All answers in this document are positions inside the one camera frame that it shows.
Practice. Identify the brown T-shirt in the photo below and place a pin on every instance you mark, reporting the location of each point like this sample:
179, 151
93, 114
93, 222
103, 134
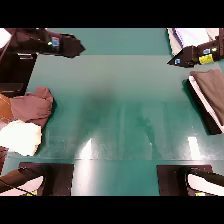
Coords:
31, 106

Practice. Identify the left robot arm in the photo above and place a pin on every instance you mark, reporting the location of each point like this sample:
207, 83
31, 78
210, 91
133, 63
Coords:
33, 41

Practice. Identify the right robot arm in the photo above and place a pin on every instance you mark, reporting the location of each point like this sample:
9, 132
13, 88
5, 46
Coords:
200, 53

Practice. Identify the white garment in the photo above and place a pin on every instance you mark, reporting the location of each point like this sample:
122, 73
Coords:
202, 95
20, 137
191, 36

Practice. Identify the cardboard box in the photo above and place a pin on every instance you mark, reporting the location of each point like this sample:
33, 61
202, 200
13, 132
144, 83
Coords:
5, 107

